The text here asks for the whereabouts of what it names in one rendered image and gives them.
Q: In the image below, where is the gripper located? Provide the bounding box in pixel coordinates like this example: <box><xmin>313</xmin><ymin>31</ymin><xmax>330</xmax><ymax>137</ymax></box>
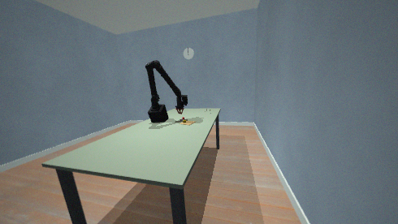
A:
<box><xmin>175</xmin><ymin>101</ymin><xmax>184</xmax><ymax>114</ymax></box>

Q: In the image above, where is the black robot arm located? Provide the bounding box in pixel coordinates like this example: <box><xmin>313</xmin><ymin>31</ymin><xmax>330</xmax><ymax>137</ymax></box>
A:
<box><xmin>145</xmin><ymin>60</ymin><xmax>188</xmax><ymax>111</ymax></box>

